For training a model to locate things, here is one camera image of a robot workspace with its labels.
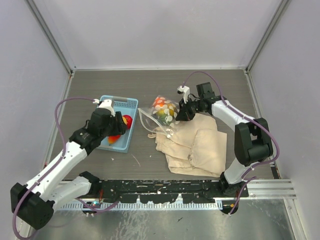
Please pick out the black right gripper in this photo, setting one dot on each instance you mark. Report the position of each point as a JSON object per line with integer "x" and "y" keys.
{"x": 184, "y": 114}

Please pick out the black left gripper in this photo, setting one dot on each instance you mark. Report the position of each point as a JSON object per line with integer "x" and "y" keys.
{"x": 119, "y": 126}

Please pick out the red yellow fake pear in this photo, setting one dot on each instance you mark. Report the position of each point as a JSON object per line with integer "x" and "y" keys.
{"x": 113, "y": 139}

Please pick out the red fake apple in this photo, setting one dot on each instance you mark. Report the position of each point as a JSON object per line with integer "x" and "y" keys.
{"x": 128, "y": 120}

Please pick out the green fake fruit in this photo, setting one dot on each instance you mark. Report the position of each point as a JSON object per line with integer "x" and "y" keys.
{"x": 166, "y": 116}

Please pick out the clear polka dot zip bag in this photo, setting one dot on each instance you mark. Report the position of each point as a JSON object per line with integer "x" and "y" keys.
{"x": 151, "y": 123}

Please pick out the orange fake fruit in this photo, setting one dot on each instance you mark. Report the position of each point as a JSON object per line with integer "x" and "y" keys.
{"x": 160, "y": 103}

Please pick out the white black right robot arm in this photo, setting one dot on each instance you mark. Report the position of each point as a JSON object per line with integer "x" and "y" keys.
{"x": 252, "y": 144}

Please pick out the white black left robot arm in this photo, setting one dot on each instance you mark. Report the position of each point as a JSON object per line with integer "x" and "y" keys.
{"x": 36, "y": 201}

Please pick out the light blue plastic basket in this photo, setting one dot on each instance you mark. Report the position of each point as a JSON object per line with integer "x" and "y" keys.
{"x": 125, "y": 106}

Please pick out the beige folded fabric garment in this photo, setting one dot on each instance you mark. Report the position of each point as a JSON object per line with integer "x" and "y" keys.
{"x": 196, "y": 148}

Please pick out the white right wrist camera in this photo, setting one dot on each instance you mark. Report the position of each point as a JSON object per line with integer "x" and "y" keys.
{"x": 185, "y": 91}

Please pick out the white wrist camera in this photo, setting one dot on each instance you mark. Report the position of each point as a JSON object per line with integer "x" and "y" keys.
{"x": 185, "y": 91}
{"x": 107, "y": 104}

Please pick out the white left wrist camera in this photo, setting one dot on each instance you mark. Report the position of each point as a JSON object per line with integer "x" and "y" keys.
{"x": 107, "y": 104}

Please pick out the black paint-chipped base rail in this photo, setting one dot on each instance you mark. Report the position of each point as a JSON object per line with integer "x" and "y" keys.
{"x": 162, "y": 191}

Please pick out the light blue slotted cable duct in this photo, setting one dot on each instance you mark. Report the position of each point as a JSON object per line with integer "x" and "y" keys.
{"x": 177, "y": 205}

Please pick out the aluminium frame rail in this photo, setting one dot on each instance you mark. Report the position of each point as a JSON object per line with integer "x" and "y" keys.
{"x": 49, "y": 35}

